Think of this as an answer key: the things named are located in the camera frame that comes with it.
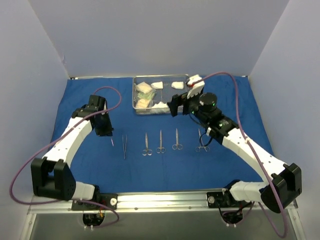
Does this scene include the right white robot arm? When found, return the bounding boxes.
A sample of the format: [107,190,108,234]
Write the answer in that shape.
[167,92,302,214]

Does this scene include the blue surgical drape cloth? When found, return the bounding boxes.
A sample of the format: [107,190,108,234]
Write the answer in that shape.
[52,78,261,193]

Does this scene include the white gauze roll middle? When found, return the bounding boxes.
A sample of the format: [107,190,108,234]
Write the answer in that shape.
[151,81,164,90]

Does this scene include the aluminium front rail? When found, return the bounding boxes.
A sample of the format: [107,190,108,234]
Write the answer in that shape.
[26,188,298,216]

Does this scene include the straight steel scissors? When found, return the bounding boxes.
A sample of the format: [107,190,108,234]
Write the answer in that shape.
[156,130,166,154]

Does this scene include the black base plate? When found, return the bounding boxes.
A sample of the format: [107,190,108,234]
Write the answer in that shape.
[206,190,252,209]
[71,193,118,211]

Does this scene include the steel mesh instrument tray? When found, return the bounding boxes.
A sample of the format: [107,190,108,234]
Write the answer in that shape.
[132,74,190,115]

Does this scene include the white gauze roll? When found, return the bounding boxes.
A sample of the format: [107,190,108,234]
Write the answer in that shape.
[171,81,184,90]
[151,81,164,90]

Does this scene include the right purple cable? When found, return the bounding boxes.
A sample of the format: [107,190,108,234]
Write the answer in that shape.
[186,71,287,238]

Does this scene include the cream gauze pack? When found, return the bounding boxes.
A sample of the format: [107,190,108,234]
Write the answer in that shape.
[135,82,154,94]

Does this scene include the white gauze pad front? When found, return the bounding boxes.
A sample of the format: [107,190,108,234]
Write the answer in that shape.
[152,101,168,109]

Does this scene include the peach gauze pack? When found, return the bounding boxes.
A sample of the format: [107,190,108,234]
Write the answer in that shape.
[135,98,151,109]

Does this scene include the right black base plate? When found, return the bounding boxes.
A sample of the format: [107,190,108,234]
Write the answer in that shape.
[206,190,252,209]

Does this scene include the green paper packet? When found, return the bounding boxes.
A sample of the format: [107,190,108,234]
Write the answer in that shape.
[137,92,155,100]

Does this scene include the black wrist loop cable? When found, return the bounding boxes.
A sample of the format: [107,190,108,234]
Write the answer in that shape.
[189,114,213,148]

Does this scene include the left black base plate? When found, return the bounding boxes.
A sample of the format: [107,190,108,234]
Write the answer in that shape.
[71,193,118,211]

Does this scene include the purple cable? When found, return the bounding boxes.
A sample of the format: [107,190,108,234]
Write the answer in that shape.
[9,86,123,229]
[186,71,287,238]

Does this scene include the steel surgical scissors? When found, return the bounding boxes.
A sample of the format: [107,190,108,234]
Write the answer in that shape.
[172,128,183,150]

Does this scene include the white gauze roll right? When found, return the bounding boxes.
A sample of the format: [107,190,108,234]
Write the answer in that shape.
[171,81,184,90]

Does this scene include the steel hemostat clamp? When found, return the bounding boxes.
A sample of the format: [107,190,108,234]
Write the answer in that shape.
[195,129,210,153]

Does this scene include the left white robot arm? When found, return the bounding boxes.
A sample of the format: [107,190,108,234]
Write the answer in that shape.
[30,95,114,210]

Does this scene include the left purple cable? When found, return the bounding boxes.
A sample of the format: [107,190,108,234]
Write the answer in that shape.
[9,86,123,229]

